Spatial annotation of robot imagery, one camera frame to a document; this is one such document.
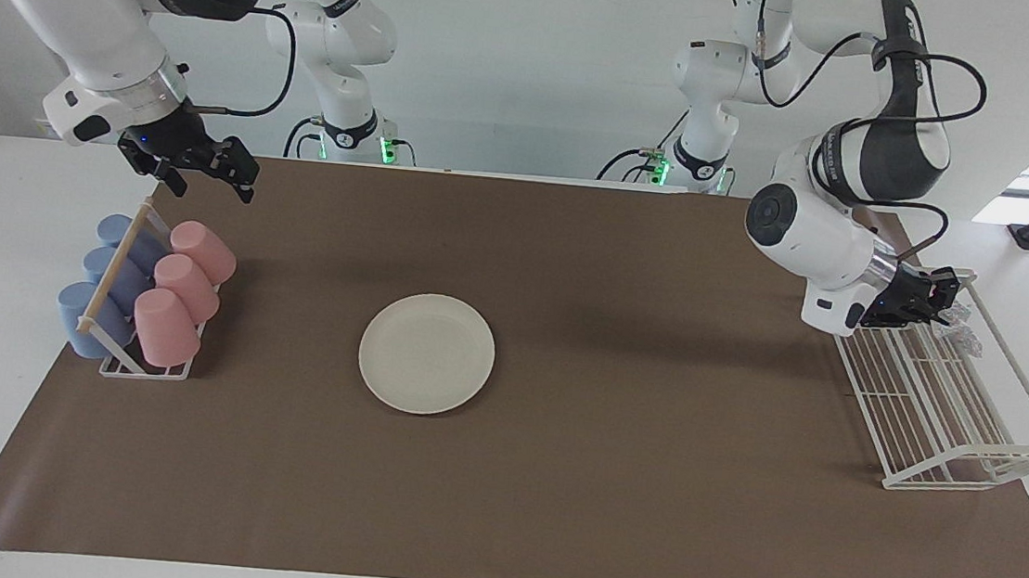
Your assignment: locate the blue plastic cup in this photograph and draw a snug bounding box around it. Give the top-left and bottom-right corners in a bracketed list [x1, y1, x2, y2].
[80, 244, 156, 314]
[53, 279, 139, 363]
[94, 212, 170, 274]

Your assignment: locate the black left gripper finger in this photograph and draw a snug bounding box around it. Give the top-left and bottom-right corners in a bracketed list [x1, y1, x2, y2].
[915, 264, 962, 306]
[907, 300, 953, 329]

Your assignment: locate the black base cable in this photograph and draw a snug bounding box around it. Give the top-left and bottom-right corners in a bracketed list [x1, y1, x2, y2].
[596, 141, 669, 188]
[283, 113, 327, 162]

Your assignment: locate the cup rack with wooden handle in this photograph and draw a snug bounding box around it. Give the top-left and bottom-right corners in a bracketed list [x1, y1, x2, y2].
[73, 192, 229, 386]

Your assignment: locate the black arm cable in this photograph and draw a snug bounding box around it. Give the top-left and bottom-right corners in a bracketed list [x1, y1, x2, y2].
[738, 0, 998, 266]
[186, 0, 303, 122]

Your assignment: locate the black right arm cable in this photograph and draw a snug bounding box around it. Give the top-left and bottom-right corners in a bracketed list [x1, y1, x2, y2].
[186, 0, 303, 122]

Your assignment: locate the brown table mat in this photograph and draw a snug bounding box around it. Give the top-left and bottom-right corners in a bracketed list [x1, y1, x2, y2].
[0, 133, 1029, 578]

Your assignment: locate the black left base cable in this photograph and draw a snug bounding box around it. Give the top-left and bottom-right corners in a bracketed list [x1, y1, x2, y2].
[596, 141, 669, 188]

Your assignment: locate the black right base cable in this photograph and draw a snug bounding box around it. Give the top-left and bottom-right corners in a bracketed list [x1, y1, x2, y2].
[283, 113, 327, 162]

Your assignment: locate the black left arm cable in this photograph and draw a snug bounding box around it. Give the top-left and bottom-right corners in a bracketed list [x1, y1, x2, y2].
[738, 0, 998, 266]

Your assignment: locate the pink plastic cup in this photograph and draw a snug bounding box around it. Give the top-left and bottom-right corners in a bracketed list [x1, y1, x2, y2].
[129, 286, 206, 371]
[166, 219, 240, 289]
[149, 252, 225, 328]

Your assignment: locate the cream round plate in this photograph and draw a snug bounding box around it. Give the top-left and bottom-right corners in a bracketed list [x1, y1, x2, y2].
[354, 288, 501, 421]

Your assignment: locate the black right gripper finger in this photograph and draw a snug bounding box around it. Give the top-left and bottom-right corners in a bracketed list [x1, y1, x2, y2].
[208, 135, 264, 206]
[135, 161, 192, 199]

